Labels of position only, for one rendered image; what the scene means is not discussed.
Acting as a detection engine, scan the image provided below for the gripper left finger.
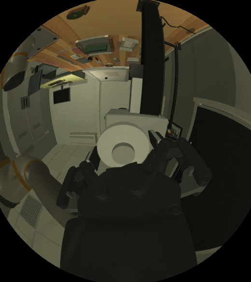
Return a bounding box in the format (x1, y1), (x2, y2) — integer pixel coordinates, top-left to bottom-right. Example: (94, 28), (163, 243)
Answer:
(56, 146), (102, 214)

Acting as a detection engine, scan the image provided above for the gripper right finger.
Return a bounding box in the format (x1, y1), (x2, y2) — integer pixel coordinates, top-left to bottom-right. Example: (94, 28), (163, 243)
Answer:
(144, 129), (212, 188)

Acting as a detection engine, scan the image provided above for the black copy-stand column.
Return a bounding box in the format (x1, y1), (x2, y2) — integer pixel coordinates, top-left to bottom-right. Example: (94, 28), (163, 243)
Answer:
(136, 0), (168, 117)

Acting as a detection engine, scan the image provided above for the grey tray with green lining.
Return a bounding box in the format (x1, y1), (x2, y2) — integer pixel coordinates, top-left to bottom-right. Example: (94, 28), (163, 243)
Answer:
(75, 36), (114, 56)

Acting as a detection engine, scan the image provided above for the white square tray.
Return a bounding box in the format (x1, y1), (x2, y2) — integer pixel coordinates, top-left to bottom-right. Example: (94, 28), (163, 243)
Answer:
(119, 37), (139, 53)

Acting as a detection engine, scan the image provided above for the colour chart card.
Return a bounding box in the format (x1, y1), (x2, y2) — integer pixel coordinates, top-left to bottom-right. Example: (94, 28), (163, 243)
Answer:
(166, 123), (184, 141)

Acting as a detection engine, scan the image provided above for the grey floor vent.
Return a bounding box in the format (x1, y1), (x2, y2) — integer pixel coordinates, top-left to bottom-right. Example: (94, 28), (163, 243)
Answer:
(19, 194), (44, 228)

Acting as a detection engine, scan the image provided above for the white cabinet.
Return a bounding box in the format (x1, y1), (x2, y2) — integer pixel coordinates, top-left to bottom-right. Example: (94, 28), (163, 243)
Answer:
(2, 59), (58, 155)

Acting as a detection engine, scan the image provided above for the black lamp pole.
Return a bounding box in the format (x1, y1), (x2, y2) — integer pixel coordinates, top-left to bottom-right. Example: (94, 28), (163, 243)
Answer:
(164, 41), (182, 125)

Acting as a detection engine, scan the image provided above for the white column carriage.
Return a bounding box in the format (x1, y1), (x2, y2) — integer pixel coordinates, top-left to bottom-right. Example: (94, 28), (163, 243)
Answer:
(128, 77), (144, 113)

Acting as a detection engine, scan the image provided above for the yellow side desk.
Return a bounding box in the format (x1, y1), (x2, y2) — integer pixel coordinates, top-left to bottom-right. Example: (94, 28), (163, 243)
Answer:
(39, 71), (87, 89)

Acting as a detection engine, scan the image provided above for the black carriage box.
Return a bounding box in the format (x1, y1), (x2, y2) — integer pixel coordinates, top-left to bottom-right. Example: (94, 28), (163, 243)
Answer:
(128, 62), (144, 79)

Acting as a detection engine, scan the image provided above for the grey ruler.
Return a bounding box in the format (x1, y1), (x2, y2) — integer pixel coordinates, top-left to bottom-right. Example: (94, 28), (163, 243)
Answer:
(56, 55), (78, 66)

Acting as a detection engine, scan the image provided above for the green round disc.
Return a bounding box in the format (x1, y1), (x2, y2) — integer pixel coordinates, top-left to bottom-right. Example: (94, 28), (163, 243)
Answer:
(66, 11), (84, 20)

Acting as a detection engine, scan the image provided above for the brown wooden box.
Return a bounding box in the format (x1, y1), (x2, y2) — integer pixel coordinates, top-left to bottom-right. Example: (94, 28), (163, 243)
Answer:
(77, 5), (90, 16)

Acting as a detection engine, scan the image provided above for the black panel with white frame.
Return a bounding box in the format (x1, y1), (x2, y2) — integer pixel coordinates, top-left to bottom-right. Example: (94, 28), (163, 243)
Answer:
(178, 97), (251, 253)

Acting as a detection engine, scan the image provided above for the white wall box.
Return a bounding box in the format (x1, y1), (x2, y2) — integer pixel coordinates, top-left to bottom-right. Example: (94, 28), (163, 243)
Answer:
(69, 131), (97, 145)

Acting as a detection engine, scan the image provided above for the white camera lens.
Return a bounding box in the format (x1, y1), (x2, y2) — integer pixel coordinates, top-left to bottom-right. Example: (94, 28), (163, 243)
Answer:
(96, 122), (154, 169)

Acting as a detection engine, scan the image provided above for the white camera body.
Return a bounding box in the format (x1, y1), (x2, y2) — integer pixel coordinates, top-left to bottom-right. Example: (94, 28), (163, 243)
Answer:
(104, 108), (170, 141)

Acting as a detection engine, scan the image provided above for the black wall monitor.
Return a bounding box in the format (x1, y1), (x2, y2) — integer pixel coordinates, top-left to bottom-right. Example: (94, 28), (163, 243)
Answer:
(53, 86), (71, 105)

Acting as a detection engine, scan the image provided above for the black cable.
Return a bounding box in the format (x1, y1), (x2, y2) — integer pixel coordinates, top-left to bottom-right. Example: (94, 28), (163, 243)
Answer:
(160, 16), (197, 35)

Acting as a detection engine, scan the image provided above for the grey base plate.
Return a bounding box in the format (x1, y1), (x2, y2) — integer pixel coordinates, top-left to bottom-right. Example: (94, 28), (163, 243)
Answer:
(30, 27), (59, 60)

